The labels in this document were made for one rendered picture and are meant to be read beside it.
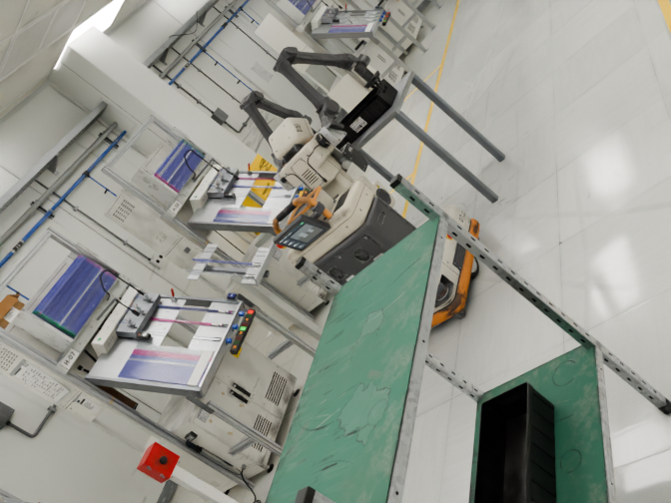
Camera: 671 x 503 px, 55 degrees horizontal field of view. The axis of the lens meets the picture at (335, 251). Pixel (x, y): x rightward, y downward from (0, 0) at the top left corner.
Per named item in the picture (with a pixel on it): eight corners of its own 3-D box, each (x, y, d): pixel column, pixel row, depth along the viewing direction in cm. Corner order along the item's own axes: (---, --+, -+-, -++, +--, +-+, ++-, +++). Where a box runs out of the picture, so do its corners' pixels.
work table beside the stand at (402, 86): (497, 200, 373) (394, 110, 351) (415, 254, 420) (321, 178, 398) (505, 155, 403) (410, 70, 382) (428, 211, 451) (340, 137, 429)
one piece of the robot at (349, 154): (363, 176, 344) (333, 150, 338) (334, 202, 363) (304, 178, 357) (371, 158, 355) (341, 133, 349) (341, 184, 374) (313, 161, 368)
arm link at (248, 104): (233, 103, 361) (245, 93, 356) (245, 98, 372) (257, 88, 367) (279, 170, 367) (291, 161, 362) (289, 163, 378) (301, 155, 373)
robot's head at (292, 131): (296, 139, 330) (286, 115, 334) (275, 162, 344) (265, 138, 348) (317, 140, 340) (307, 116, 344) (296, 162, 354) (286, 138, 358)
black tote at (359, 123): (332, 162, 401) (318, 151, 398) (339, 146, 413) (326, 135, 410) (391, 106, 363) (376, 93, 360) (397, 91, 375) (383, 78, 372)
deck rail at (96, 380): (204, 395, 354) (201, 388, 350) (202, 398, 352) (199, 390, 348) (89, 381, 372) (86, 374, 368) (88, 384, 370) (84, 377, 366)
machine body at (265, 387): (304, 382, 439) (230, 331, 422) (273, 474, 387) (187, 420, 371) (254, 415, 479) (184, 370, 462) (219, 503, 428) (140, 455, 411)
